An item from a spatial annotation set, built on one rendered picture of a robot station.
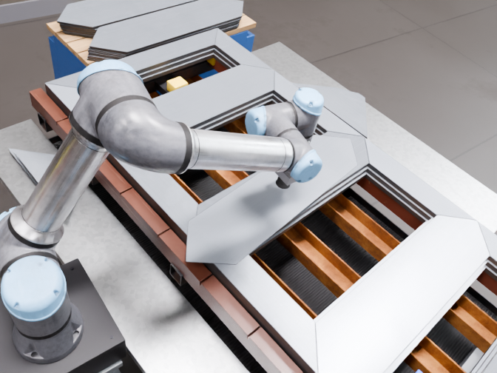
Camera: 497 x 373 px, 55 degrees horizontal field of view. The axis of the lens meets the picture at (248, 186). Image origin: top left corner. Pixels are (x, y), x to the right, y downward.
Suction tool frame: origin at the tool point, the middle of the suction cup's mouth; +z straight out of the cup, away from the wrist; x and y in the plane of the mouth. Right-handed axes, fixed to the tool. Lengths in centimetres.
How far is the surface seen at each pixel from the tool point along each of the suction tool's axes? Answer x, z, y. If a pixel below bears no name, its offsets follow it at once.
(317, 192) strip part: -9.8, 3.2, -5.7
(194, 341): 40.0, 21.5, -20.1
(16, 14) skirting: 5, 85, 262
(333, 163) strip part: -22.6, 3.2, 1.1
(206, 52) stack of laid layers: -20, 5, 72
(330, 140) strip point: -28.9, 3.2, 9.8
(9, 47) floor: 20, 89, 232
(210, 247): 28.9, 3.1, -7.1
